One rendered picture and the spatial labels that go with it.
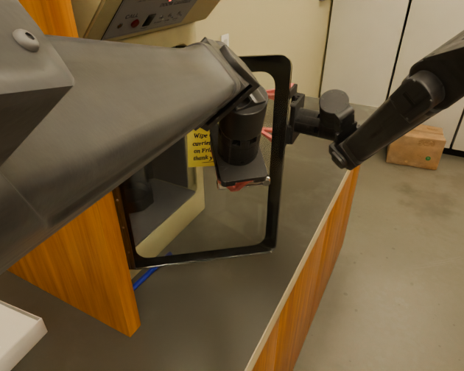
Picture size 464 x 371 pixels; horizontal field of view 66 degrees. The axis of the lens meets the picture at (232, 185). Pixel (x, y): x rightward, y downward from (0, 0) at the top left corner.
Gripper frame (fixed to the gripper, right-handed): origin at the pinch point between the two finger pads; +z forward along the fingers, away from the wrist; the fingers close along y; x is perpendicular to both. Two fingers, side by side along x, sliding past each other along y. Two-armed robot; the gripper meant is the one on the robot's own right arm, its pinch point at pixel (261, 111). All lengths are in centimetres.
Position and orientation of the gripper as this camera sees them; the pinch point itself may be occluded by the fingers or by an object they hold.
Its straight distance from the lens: 86.5
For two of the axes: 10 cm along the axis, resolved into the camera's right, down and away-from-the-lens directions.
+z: -8.9, -2.8, 3.6
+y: -0.2, -7.7, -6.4
